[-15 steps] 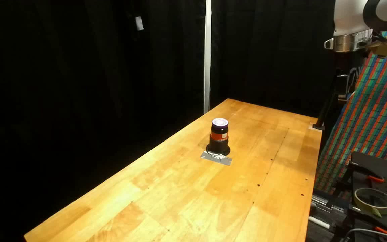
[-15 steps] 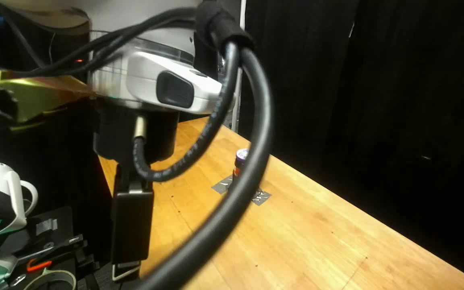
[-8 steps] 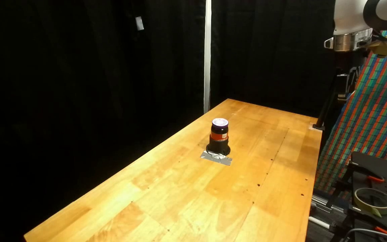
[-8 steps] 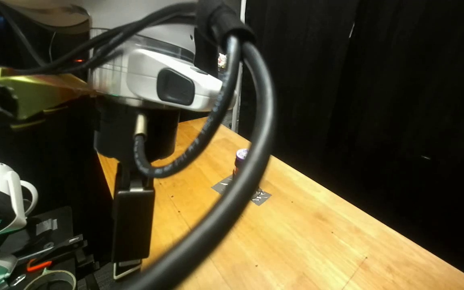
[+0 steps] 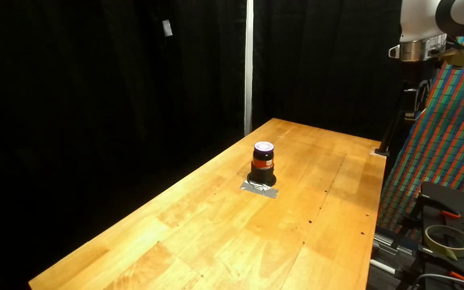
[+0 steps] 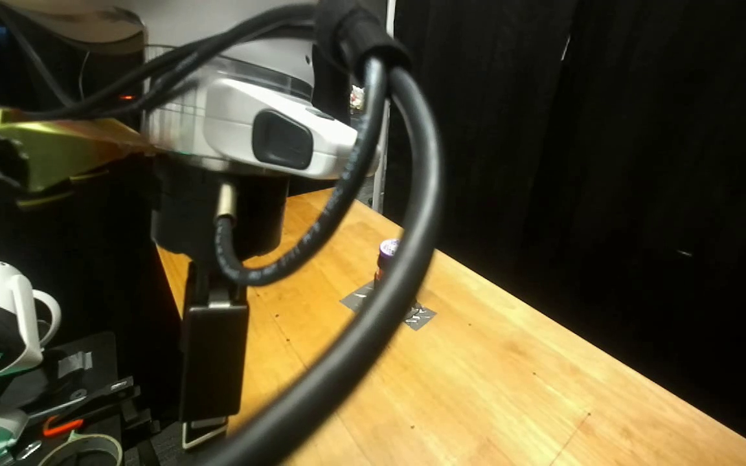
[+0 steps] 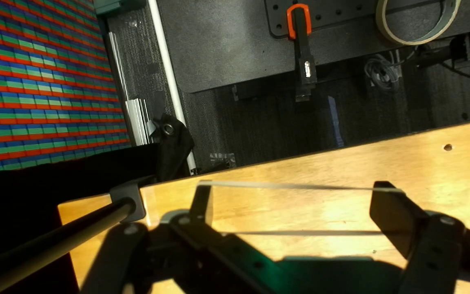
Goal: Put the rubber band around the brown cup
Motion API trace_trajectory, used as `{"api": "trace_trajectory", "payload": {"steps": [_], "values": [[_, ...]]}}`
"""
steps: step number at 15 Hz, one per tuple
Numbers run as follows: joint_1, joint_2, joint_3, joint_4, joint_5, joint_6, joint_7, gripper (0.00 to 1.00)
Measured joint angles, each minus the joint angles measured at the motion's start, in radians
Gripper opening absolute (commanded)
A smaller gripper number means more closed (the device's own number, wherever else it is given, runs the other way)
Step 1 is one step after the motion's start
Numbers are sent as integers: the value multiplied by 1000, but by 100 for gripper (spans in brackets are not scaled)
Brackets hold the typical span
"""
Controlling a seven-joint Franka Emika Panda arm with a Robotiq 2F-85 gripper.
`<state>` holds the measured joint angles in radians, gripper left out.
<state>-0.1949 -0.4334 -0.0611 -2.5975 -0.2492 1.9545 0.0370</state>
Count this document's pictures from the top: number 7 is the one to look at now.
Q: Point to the orange and black bar clamp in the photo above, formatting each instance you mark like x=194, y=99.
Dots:
x=303, y=53

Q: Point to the colourful striped panel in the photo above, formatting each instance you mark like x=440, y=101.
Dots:
x=35, y=81

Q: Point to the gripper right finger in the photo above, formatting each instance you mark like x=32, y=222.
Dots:
x=435, y=245

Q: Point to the green box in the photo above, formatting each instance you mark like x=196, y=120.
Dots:
x=112, y=5

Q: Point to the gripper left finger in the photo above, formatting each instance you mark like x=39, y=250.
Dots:
x=186, y=253

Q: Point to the roll of beige tape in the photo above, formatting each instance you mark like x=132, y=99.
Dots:
x=386, y=28

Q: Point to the white pole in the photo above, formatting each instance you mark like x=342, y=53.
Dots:
x=169, y=73

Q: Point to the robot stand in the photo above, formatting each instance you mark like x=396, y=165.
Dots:
x=227, y=41

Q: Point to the black pole with grey bracket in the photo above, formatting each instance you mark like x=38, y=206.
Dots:
x=55, y=241

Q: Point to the aluminium rails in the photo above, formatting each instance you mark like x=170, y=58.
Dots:
x=137, y=118

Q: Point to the strip of blue tape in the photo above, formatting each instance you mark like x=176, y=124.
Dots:
x=335, y=122

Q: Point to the black cloth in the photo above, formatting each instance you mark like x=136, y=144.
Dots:
x=14, y=196

